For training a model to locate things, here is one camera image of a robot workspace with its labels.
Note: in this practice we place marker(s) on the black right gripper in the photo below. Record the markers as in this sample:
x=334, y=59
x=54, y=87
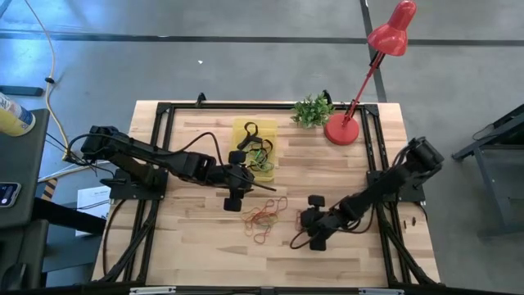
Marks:
x=321, y=223

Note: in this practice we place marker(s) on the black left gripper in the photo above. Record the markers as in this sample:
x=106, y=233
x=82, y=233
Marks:
x=237, y=180

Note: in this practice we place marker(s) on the wide green rubber band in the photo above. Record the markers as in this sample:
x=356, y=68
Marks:
x=264, y=167

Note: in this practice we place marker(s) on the wide black rubber band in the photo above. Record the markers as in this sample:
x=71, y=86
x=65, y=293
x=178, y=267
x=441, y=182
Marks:
x=250, y=143
x=270, y=144

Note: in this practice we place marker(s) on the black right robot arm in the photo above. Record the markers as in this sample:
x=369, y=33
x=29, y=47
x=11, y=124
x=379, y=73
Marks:
x=389, y=184

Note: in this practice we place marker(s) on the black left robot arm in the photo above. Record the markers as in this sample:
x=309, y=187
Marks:
x=135, y=147

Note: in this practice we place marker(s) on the yellow translucent plastic bin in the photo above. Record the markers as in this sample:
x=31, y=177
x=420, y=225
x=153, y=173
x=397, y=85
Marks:
x=272, y=125

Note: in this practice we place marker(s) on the small green potted plant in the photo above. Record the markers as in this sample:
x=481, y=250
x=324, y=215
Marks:
x=313, y=111

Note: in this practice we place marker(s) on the red desk lamp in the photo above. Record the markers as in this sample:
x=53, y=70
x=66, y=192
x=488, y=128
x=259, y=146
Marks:
x=341, y=129

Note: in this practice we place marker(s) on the small black clamp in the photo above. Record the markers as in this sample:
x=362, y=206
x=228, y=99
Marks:
x=326, y=96
x=201, y=97

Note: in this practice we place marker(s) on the white paper sheet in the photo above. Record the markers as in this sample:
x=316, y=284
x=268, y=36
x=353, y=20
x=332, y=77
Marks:
x=92, y=194

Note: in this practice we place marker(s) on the grey metal table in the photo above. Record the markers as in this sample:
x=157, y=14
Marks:
x=499, y=172

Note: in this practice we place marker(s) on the black furniture beam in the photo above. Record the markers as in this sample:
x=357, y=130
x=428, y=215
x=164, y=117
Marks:
x=61, y=213

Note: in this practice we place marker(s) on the dark grey side table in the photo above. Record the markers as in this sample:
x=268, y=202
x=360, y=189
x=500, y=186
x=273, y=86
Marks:
x=24, y=164

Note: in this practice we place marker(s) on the black smartphone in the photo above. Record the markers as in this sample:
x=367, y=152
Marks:
x=8, y=194

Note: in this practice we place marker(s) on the yellow wipes canister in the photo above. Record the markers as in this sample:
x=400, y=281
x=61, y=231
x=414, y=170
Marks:
x=16, y=121

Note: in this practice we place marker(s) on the black flat bar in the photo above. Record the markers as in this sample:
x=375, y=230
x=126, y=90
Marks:
x=20, y=90

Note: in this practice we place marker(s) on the black metal table frame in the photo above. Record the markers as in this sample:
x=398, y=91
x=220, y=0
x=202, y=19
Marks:
x=266, y=106

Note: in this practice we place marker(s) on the silver metal bracket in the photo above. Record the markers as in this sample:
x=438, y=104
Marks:
x=380, y=291
x=151, y=290

